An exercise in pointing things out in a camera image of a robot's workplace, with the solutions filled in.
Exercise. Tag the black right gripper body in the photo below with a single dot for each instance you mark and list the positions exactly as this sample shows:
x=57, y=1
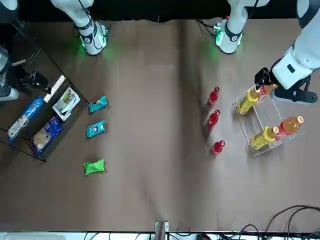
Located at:
x=37, y=81

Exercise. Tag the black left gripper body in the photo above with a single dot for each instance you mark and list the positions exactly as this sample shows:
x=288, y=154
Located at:
x=287, y=93

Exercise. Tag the red cola bottle colourful print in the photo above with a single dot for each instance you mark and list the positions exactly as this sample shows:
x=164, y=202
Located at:
x=213, y=121

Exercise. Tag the red cola bottle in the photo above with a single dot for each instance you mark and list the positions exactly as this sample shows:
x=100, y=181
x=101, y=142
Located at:
x=212, y=98
x=218, y=148

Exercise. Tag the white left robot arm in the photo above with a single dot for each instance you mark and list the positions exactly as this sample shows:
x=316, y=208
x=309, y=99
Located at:
x=235, y=22

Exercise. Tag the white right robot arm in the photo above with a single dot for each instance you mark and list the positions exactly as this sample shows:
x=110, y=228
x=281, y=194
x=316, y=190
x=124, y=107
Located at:
x=92, y=37

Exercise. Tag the clear acrylic shelf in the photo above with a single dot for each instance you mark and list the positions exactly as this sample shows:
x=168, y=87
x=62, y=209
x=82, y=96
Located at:
x=265, y=117

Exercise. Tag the teal chips bag orange print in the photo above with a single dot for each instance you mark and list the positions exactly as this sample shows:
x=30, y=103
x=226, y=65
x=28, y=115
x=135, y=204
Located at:
x=98, y=104

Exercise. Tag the teal chips bag face print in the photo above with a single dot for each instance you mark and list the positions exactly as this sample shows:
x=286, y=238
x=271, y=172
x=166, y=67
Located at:
x=95, y=129

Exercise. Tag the green chips bag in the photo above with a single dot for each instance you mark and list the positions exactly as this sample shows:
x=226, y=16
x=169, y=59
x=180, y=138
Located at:
x=93, y=167

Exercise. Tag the peach drink bottle pink label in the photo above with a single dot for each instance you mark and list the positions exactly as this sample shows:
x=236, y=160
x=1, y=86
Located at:
x=265, y=90

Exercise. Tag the white flat strip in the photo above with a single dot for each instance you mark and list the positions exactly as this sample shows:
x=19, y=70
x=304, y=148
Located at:
x=56, y=86

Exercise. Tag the long blue cookie packet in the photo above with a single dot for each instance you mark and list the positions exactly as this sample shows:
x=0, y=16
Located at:
x=30, y=110

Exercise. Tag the yellow label tea bottle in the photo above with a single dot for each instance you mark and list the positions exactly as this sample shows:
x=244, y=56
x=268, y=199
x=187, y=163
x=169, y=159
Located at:
x=246, y=102
x=265, y=137

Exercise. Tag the orange tea bottle red label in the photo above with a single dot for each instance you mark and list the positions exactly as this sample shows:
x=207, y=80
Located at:
x=290, y=127

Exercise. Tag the white snack packet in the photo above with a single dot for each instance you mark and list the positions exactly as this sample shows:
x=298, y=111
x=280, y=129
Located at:
x=66, y=105

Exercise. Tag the blue cookie bag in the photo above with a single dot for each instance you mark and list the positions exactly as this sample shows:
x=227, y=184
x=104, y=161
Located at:
x=47, y=132

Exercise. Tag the small connector green light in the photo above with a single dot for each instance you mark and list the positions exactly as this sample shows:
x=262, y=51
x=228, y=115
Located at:
x=217, y=28

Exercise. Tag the grey metal bracket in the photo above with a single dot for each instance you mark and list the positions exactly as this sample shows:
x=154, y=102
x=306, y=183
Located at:
x=161, y=230

